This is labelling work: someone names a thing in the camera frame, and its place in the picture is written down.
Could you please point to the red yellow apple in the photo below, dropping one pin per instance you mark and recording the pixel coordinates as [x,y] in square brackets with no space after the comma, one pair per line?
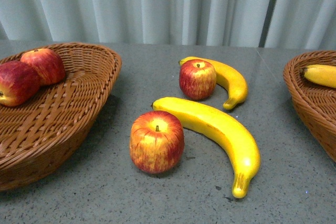
[156,142]
[197,79]

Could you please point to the small yellow banana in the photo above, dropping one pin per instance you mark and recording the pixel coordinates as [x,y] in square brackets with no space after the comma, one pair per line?
[228,78]

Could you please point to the large yellow banana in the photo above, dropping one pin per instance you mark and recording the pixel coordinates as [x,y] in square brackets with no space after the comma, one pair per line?
[223,129]

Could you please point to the red apple back of basket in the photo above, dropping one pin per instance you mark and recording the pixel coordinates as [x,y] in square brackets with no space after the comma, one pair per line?
[47,63]

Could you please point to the left brown wicker basket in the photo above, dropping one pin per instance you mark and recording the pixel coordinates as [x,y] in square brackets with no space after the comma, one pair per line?
[39,135]

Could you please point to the brown wicker basket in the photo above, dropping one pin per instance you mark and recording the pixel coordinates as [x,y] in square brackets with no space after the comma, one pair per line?
[39,135]
[314,104]

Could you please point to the grey pleated curtain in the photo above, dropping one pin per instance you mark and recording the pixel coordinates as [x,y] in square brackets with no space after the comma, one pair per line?
[291,24]

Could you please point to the right brown wicker basket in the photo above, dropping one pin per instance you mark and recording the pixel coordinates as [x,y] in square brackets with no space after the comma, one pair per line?
[314,104]

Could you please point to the red apple lying sideways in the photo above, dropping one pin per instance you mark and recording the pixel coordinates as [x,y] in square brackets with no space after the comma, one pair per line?
[19,82]

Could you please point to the yellow banana in right basket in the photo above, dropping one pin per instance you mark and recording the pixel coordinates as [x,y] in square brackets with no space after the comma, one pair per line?
[320,74]

